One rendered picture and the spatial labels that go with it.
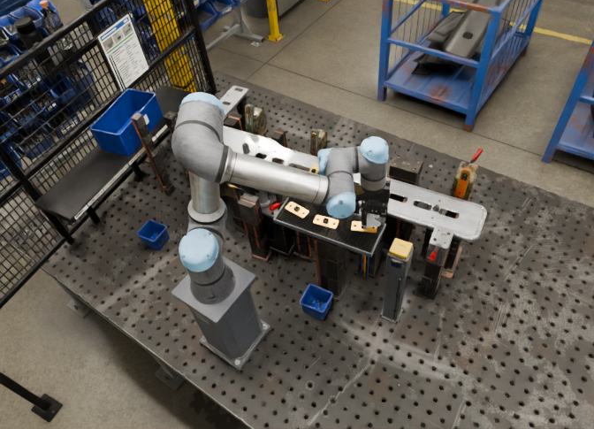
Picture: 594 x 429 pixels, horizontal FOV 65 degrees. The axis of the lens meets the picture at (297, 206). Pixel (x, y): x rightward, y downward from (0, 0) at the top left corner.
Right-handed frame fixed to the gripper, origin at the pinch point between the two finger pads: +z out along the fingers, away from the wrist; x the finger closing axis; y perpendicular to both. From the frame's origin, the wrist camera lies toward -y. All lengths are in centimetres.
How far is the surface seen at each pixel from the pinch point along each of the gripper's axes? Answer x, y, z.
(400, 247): -3.8, 12.5, 5.5
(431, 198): 32.9, 23.0, 21.5
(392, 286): -6.5, 11.6, 26.0
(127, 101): 65, -122, 10
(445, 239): 9.1, 27.7, 15.5
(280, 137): 63, -46, 23
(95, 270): -5, -121, 51
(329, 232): -1.3, -11.6, 5.5
